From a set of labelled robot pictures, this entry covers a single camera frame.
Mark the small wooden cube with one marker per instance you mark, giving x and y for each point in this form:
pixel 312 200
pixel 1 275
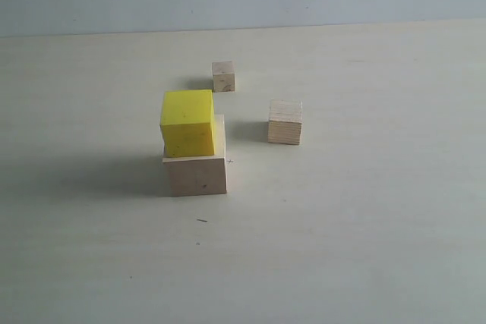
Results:
pixel 223 76

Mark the yellow cube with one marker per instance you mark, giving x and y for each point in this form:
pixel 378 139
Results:
pixel 187 123

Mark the large light wooden cube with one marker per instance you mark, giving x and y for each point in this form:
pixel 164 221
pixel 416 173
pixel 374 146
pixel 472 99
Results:
pixel 200 175

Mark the medium plywood cube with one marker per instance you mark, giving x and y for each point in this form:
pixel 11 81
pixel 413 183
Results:
pixel 285 121

